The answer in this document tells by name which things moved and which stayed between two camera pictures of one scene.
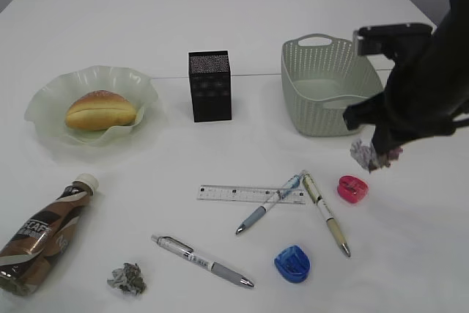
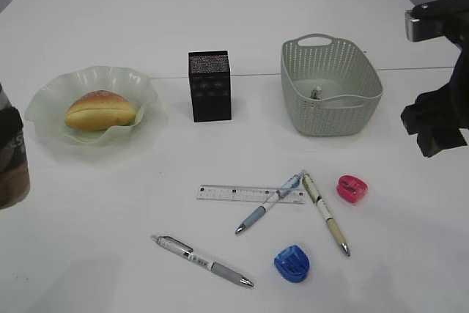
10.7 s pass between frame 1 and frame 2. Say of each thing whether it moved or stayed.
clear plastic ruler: stayed
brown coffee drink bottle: moved
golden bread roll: stayed
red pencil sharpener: stayed
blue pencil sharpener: stayed
